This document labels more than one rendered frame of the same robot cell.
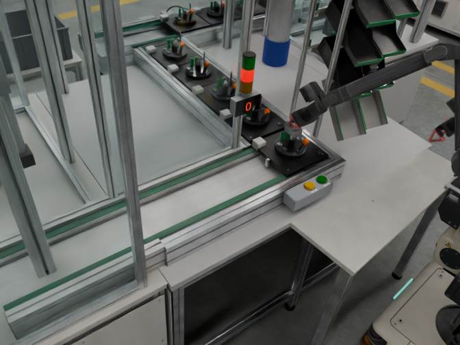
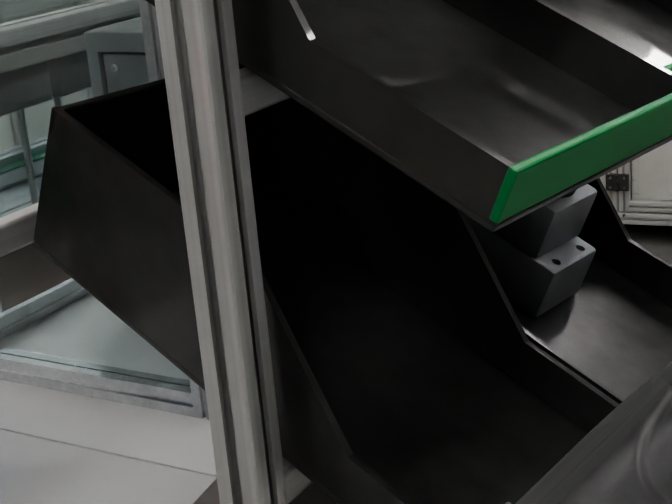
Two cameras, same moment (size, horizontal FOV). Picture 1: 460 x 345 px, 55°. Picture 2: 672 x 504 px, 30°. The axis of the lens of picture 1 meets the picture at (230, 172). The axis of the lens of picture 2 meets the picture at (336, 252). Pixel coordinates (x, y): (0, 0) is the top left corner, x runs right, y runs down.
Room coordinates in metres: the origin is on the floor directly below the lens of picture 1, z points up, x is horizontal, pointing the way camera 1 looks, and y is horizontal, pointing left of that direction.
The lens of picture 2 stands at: (1.26, -0.28, 1.47)
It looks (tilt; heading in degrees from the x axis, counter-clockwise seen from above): 18 degrees down; 341
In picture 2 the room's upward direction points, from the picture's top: 5 degrees counter-clockwise
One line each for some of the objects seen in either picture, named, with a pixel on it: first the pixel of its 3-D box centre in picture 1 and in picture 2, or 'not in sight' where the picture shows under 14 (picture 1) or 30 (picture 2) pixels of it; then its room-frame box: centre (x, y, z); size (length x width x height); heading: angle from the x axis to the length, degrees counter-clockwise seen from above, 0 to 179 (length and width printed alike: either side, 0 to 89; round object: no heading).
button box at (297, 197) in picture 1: (307, 192); not in sight; (1.30, -0.32, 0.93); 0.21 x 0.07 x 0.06; 129
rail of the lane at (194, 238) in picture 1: (261, 202); not in sight; (1.23, -0.14, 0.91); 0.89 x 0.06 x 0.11; 129
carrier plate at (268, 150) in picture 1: (289, 150); not in sight; (1.52, -0.25, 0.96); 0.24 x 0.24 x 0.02; 39
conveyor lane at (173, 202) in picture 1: (231, 180); not in sight; (1.35, -0.01, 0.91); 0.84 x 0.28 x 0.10; 129
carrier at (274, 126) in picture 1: (254, 111); not in sight; (1.72, -0.09, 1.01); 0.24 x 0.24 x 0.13; 39
